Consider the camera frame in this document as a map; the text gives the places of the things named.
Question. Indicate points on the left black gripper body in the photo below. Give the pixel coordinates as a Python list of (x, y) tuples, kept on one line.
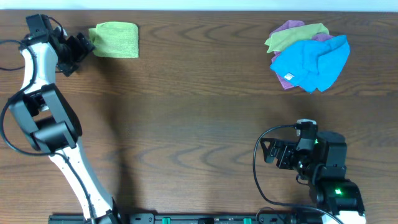
[(78, 50)]

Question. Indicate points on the bright green microfiber cloth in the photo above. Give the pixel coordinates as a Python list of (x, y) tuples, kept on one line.
[(115, 40)]

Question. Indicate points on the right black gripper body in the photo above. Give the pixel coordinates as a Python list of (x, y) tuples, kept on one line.
[(280, 153)]

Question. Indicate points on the blue microfiber cloth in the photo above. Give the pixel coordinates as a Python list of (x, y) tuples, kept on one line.
[(313, 65)]

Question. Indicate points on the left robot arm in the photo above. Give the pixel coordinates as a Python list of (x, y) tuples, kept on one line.
[(49, 123)]

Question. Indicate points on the olive green microfiber cloth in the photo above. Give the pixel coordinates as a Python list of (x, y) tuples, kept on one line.
[(280, 40)]

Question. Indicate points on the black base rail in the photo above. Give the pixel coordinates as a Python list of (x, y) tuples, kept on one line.
[(262, 218)]

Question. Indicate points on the purple microfiber cloth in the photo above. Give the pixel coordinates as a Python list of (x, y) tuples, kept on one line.
[(293, 23)]

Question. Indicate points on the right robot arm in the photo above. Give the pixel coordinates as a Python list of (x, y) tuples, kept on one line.
[(319, 158)]

